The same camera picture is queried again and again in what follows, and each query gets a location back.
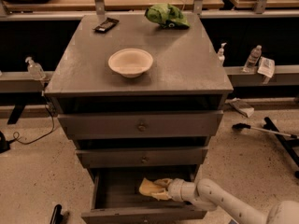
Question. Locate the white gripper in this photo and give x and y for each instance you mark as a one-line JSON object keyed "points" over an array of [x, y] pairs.
{"points": [[177, 189]]}

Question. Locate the yellow sponge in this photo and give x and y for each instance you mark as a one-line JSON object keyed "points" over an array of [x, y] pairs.
{"points": [[147, 188]]}

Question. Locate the white paper bowl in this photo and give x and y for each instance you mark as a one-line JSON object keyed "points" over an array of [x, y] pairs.
{"points": [[130, 62]]}

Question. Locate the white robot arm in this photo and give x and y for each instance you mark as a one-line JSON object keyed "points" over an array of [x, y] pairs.
{"points": [[208, 195]]}

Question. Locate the grey open bottom drawer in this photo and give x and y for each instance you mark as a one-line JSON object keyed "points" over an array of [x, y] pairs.
{"points": [[117, 200]]}

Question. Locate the grey middle drawer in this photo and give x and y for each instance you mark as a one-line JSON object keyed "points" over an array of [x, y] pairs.
{"points": [[145, 156]]}

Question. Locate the grey drawer cabinet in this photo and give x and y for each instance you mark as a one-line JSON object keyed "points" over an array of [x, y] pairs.
{"points": [[186, 76]]}

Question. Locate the grey top drawer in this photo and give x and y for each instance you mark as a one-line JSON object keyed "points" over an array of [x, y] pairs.
{"points": [[140, 125]]}

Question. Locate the black object bottom left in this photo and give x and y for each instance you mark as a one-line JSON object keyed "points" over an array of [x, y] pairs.
{"points": [[58, 216]]}

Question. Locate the folded paper on floor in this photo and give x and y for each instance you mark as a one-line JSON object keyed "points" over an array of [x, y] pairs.
{"points": [[242, 107]]}

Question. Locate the black stand legs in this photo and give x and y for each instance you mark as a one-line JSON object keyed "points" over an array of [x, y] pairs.
{"points": [[288, 144]]}

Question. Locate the white pump bottle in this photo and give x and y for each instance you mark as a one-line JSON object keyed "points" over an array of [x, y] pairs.
{"points": [[221, 53]]}

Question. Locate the clear plastic water bottle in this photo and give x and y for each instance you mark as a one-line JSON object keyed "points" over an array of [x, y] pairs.
{"points": [[253, 58]]}

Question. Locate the black device left edge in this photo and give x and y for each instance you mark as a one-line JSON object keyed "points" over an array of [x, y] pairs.
{"points": [[4, 144]]}

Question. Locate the black snack wrapper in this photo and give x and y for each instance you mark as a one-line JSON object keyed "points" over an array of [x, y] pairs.
{"points": [[106, 25]]}

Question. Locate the clear sanitizer pump bottle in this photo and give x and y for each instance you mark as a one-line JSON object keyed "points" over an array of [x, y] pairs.
{"points": [[35, 69]]}

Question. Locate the wooden workbench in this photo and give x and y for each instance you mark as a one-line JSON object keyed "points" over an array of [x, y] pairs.
{"points": [[89, 5]]}

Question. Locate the black handled floor tool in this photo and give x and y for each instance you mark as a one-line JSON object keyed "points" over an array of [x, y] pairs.
{"points": [[240, 126]]}

